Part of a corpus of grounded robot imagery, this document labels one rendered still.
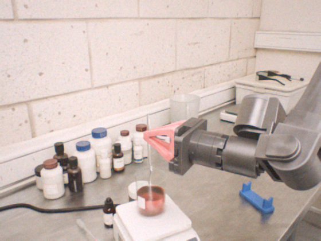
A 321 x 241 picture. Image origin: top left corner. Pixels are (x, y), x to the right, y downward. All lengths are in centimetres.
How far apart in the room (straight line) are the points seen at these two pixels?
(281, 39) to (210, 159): 147
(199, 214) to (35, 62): 62
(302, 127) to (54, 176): 61
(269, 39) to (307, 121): 149
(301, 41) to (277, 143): 146
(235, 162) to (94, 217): 43
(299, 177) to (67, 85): 76
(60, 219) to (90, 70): 50
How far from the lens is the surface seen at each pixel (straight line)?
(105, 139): 92
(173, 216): 61
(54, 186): 84
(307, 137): 41
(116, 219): 64
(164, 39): 126
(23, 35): 92
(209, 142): 45
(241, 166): 44
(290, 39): 186
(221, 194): 85
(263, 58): 197
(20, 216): 83
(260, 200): 83
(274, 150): 40
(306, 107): 45
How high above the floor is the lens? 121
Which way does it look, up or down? 20 degrees down
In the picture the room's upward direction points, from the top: straight up
